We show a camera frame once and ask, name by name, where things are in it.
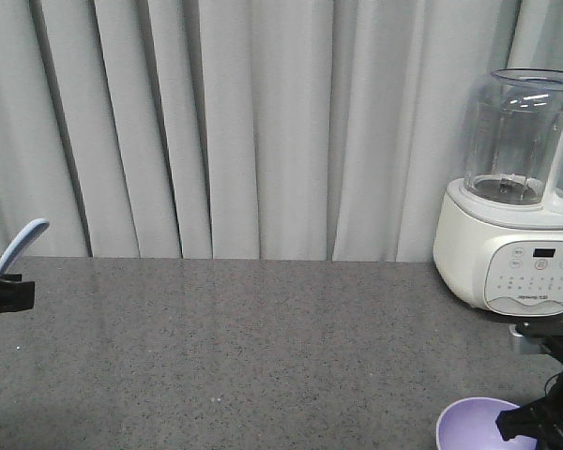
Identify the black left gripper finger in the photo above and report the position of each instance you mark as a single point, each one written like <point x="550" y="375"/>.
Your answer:
<point x="15" y="294"/>

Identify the purple bowl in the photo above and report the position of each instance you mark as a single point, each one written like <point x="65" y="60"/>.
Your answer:
<point x="469" y="424"/>

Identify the white blender appliance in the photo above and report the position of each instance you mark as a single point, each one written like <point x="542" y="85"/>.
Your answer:
<point x="499" y="238"/>

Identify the light blue ceramic spoon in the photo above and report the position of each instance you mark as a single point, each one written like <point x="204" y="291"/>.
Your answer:
<point x="24" y="239"/>

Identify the white curtain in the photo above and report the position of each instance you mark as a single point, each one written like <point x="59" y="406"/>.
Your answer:
<point x="282" y="130"/>

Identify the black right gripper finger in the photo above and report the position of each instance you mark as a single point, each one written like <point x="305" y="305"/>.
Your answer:
<point x="534" y="420"/>

